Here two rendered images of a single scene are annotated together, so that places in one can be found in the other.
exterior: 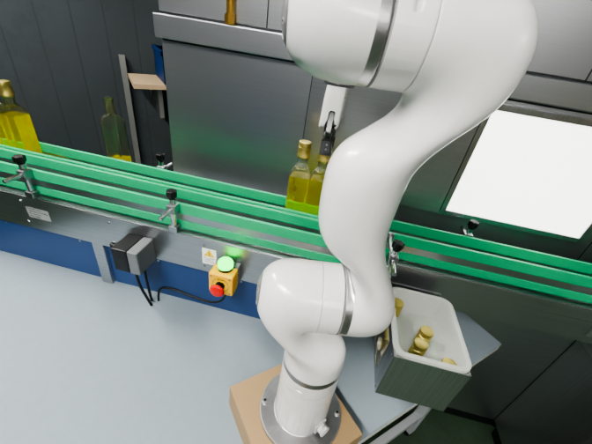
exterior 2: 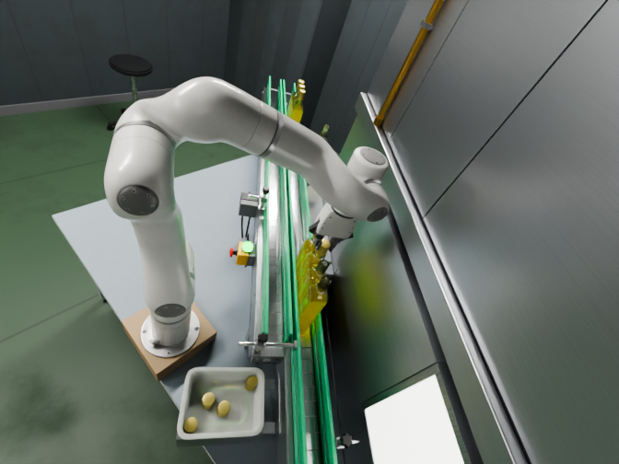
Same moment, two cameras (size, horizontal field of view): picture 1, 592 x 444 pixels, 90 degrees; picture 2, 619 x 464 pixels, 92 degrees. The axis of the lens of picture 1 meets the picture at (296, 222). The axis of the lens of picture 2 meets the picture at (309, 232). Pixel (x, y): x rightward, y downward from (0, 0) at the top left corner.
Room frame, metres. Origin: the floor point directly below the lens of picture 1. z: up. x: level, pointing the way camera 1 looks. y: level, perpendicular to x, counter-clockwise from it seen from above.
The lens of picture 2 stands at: (0.44, -0.55, 1.97)
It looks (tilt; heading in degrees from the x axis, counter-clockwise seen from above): 46 degrees down; 60
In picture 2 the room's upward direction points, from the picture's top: 25 degrees clockwise
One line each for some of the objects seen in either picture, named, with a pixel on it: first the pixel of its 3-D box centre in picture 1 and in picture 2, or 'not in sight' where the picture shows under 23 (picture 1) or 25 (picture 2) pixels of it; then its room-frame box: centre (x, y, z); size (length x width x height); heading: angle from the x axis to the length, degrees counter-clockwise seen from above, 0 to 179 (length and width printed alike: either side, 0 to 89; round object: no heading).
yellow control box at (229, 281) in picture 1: (225, 277); (245, 254); (0.62, 0.17, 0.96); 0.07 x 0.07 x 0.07; 83
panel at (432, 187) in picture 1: (453, 160); (395, 377); (0.88, -0.43, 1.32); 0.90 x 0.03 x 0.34; 83
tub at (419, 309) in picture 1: (419, 334); (223, 403); (0.52, -0.36, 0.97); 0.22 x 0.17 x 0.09; 173
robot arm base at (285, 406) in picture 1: (306, 387); (171, 319); (0.36, -0.08, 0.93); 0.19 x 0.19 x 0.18
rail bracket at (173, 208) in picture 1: (168, 216); (257, 199); (0.66, 0.34, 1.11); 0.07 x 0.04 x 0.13; 173
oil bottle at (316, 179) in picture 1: (315, 202); (308, 274); (0.79, -0.05, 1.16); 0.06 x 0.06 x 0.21; 83
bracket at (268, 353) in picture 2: not in sight; (267, 356); (0.65, -0.26, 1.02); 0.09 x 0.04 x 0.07; 173
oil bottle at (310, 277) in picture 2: not in sight; (309, 289); (0.78, -0.11, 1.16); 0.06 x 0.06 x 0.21; 83
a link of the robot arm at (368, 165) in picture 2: not in sight; (361, 179); (0.79, -0.05, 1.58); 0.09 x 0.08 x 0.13; 93
